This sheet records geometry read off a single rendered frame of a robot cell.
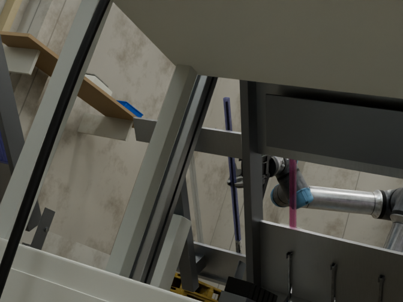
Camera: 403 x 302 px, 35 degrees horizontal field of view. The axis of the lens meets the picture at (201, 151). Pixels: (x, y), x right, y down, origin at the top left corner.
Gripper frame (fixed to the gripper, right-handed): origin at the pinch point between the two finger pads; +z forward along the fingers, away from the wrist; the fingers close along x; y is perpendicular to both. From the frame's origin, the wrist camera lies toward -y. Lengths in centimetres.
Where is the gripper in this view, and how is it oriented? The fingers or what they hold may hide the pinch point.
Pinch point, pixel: (233, 186)
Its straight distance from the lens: 171.8
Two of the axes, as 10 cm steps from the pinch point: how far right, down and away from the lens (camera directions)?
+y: 0.4, -9.8, -2.1
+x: 8.5, 1.5, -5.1
